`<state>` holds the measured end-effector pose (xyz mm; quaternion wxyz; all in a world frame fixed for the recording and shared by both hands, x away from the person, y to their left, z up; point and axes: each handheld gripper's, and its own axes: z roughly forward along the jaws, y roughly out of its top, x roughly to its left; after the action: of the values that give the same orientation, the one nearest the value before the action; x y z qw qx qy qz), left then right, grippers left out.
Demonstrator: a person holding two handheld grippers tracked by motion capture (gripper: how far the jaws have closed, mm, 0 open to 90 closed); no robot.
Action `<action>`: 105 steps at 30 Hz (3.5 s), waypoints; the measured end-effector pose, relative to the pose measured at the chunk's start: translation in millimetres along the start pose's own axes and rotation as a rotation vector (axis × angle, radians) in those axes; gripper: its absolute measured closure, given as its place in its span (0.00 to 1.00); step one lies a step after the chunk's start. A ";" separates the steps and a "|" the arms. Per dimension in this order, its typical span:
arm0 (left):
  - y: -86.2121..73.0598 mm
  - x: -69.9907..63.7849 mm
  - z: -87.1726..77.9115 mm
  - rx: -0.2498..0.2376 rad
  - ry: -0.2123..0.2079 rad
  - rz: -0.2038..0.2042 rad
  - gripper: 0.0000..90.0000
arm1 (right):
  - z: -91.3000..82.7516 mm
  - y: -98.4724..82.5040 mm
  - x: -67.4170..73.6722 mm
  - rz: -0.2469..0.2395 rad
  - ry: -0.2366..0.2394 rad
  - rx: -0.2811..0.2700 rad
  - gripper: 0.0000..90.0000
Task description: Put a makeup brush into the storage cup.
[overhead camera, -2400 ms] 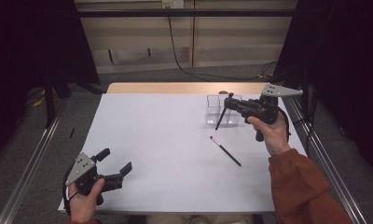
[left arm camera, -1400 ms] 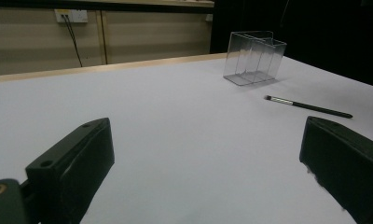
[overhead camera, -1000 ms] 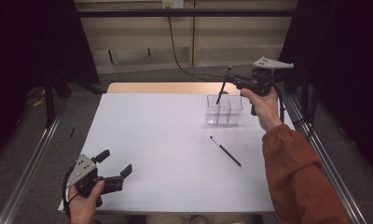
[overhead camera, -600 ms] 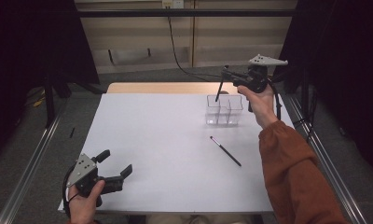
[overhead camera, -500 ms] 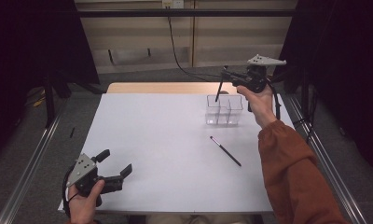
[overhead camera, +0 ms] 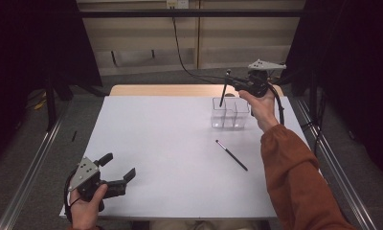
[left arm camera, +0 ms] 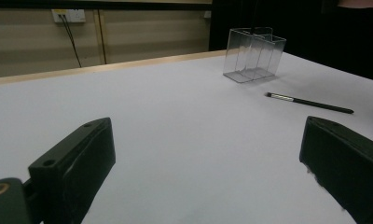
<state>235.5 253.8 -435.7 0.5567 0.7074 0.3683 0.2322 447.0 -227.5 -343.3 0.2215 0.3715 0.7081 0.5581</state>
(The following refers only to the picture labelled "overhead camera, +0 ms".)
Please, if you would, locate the wooden table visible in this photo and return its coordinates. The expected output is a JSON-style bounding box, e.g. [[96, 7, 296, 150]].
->
[[108, 83, 285, 98]]

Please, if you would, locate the person's left hand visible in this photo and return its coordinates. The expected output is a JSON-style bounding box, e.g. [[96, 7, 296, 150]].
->
[[69, 183, 109, 230]]

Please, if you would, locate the dark curtain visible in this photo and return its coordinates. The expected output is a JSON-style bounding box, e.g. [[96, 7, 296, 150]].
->
[[0, 0, 103, 172], [280, 0, 383, 185]]

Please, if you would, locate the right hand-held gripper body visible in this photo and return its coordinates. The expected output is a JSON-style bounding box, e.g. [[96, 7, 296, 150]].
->
[[242, 58, 287, 99]]

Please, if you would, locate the person's right hand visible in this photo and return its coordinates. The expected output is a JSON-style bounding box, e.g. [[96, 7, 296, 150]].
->
[[238, 88, 280, 133]]

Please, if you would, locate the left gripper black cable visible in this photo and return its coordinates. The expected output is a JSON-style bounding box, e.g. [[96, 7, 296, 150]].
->
[[63, 168, 81, 223]]

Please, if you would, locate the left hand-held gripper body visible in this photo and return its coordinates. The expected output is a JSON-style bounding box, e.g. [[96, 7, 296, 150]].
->
[[67, 156, 128, 203]]

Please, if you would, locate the black wall cable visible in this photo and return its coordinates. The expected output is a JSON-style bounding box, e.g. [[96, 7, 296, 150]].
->
[[171, 16, 286, 84]]

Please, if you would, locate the black horizontal bar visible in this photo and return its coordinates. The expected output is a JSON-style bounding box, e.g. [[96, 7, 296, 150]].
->
[[79, 9, 306, 19]]

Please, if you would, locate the white wall socket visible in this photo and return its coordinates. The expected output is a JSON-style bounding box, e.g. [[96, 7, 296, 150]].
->
[[166, 0, 191, 10]]

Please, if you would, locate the black makeup brush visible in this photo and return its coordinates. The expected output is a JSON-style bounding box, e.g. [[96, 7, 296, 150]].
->
[[218, 69, 233, 108], [214, 139, 249, 173]]

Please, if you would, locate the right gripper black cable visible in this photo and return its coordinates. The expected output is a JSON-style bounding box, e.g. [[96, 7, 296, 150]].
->
[[266, 81, 285, 127]]

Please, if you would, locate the black metal stand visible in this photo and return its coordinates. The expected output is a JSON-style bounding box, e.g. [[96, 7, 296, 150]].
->
[[308, 68, 327, 151], [43, 75, 58, 132]]

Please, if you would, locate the clear plastic organizer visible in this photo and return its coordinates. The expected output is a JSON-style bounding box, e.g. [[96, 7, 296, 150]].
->
[[210, 97, 254, 130]]

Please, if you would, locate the white table cover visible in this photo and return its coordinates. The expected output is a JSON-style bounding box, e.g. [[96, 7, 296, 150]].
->
[[59, 95, 312, 220]]

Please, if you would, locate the aluminium rail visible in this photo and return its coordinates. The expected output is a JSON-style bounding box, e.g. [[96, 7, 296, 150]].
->
[[294, 98, 378, 230], [0, 101, 73, 230]]

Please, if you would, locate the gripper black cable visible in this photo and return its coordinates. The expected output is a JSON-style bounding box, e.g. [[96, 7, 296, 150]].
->
[[266, 81, 285, 127], [63, 168, 81, 223]]

